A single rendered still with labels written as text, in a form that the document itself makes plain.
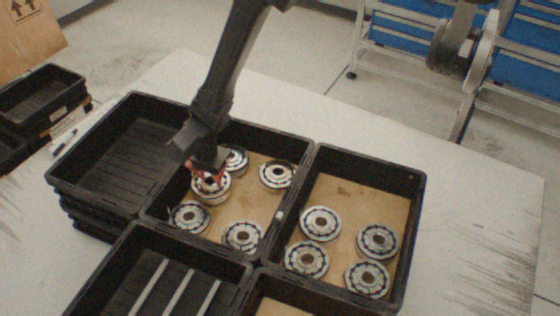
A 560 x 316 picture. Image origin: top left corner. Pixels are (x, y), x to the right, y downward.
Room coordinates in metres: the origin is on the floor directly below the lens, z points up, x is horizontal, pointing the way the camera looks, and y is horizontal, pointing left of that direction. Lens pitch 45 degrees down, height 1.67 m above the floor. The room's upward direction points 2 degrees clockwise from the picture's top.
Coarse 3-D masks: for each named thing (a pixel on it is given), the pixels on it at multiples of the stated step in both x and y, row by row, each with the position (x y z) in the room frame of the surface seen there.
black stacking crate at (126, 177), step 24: (120, 120) 0.92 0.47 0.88; (144, 120) 0.98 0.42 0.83; (168, 120) 0.95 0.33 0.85; (96, 144) 0.81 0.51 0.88; (120, 144) 0.87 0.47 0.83; (144, 144) 0.87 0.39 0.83; (72, 168) 0.71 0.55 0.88; (96, 168) 0.76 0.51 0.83; (120, 168) 0.77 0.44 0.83; (144, 168) 0.77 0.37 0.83; (96, 192) 0.68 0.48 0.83; (120, 192) 0.68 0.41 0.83; (144, 192) 0.68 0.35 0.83; (96, 216) 0.60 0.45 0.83; (120, 216) 0.56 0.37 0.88
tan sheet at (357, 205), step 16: (320, 176) 0.76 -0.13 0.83; (320, 192) 0.70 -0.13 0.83; (336, 192) 0.70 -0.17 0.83; (352, 192) 0.71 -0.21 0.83; (368, 192) 0.71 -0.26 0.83; (384, 192) 0.71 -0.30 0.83; (304, 208) 0.65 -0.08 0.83; (336, 208) 0.65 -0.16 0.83; (352, 208) 0.65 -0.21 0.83; (368, 208) 0.65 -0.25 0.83; (384, 208) 0.65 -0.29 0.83; (400, 208) 0.65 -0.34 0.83; (352, 224) 0.60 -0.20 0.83; (400, 224) 0.60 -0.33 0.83; (352, 240) 0.55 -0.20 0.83; (400, 240) 0.55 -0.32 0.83; (336, 256) 0.51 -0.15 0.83; (352, 256) 0.51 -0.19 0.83; (336, 272) 0.46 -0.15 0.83
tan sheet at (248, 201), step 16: (224, 144) 0.88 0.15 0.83; (256, 160) 0.81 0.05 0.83; (240, 176) 0.75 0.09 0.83; (256, 176) 0.75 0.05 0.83; (240, 192) 0.69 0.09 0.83; (256, 192) 0.70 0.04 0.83; (208, 208) 0.64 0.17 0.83; (224, 208) 0.64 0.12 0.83; (240, 208) 0.64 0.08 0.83; (256, 208) 0.64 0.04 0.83; (272, 208) 0.64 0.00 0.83; (224, 224) 0.59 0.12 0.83; (240, 240) 0.54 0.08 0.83
